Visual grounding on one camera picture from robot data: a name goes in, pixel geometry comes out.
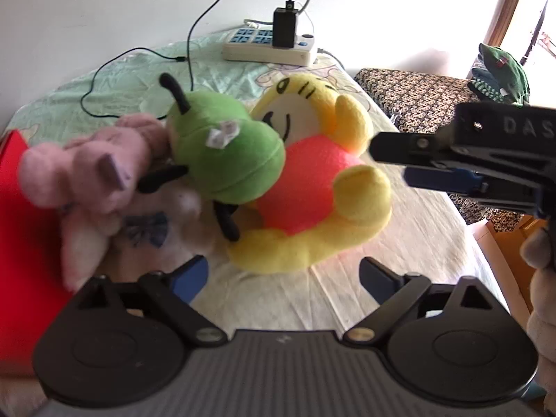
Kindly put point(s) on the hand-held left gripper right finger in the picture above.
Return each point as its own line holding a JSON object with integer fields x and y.
{"x": 377, "y": 278}

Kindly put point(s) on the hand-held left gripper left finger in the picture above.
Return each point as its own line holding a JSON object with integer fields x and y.
{"x": 191, "y": 276}

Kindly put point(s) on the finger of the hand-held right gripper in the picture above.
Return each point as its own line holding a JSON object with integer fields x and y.
{"x": 434, "y": 179}
{"x": 404, "y": 147}

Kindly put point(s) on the white rabbit plush toy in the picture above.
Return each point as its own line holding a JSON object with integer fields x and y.
{"x": 173, "y": 208}

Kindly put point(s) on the yellow tiger plush toy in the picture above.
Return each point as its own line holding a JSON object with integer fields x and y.
{"x": 312, "y": 182}

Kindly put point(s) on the green plush toy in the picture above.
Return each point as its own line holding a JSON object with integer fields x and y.
{"x": 226, "y": 156}

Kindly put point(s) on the pink teddy bear plush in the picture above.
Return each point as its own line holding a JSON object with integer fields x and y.
{"x": 87, "y": 169}

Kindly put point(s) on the red cardboard box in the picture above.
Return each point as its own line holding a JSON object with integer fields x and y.
{"x": 26, "y": 269}

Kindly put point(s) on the person's right hand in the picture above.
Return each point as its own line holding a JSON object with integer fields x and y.
{"x": 545, "y": 295}

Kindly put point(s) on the patterned seat cushion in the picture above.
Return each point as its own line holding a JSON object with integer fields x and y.
{"x": 417, "y": 95}

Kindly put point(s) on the green clothes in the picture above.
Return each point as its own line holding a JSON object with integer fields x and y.
{"x": 508, "y": 74}

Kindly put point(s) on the black charger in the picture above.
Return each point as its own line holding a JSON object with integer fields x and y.
{"x": 284, "y": 26}

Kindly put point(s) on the white power strip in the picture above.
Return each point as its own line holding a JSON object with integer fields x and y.
{"x": 260, "y": 52}

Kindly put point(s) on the green printed bed sheet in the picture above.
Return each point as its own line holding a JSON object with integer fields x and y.
{"x": 130, "y": 69}

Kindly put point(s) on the wooden window frame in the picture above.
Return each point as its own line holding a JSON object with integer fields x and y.
{"x": 506, "y": 0}

